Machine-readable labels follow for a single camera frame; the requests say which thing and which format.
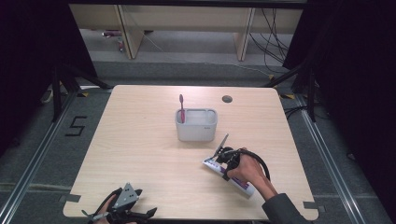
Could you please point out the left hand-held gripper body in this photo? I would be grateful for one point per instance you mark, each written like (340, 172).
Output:
(126, 195)

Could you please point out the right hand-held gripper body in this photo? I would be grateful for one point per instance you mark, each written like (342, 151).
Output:
(232, 157)

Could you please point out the white purple toothpaste tube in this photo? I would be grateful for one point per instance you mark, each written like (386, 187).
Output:
(241, 185)

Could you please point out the grey plastic organizer box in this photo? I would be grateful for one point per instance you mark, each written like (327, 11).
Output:
(196, 130)

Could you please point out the pink toothbrush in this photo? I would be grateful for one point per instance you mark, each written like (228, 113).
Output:
(181, 107)

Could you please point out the person's right hand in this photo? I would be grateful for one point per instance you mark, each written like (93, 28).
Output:
(252, 174)

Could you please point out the person's left hand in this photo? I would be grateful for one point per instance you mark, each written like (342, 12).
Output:
(101, 220)

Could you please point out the grey tape strip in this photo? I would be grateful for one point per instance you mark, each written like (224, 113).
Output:
(313, 206)
(70, 198)

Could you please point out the yellow black floor tape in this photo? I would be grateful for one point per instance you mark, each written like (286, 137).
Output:
(288, 96)

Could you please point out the black metal stand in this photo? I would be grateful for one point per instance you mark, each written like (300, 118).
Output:
(56, 93)
(311, 93)

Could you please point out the light wooden background desk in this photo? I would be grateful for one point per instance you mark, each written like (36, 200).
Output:
(186, 17)

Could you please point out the black curtain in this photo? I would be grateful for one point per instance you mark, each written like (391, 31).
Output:
(31, 46)
(358, 77)

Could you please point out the pink object on floor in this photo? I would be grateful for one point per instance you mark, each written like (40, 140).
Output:
(111, 33)

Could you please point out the metal floor rail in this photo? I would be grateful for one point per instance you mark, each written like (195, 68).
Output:
(34, 161)
(327, 161)

